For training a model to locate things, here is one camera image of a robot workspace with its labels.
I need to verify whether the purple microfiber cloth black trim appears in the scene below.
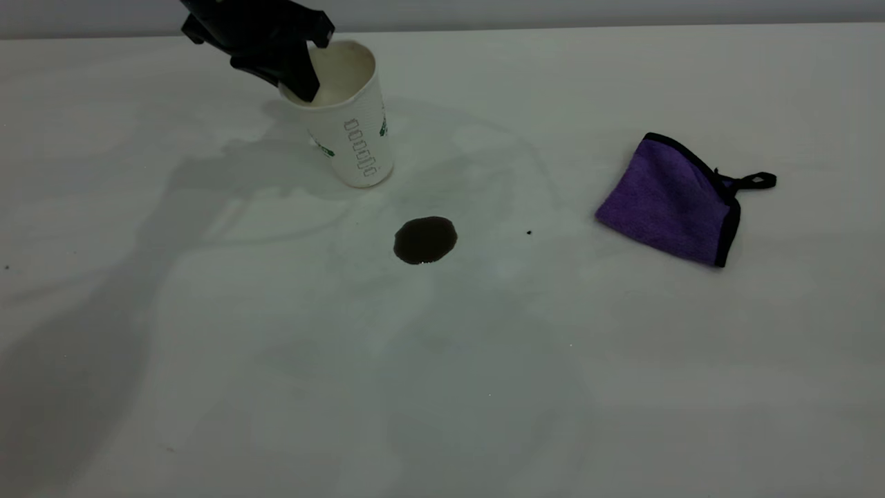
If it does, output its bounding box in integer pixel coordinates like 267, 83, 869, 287
595, 133, 777, 268

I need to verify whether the white paper coffee cup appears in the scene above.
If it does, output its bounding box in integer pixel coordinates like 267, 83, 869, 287
279, 40, 395, 189

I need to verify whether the dark coffee spill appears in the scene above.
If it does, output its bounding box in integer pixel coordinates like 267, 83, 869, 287
393, 216, 458, 266

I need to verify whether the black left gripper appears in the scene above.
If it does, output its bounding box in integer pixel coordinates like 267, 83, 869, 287
180, 0, 336, 104

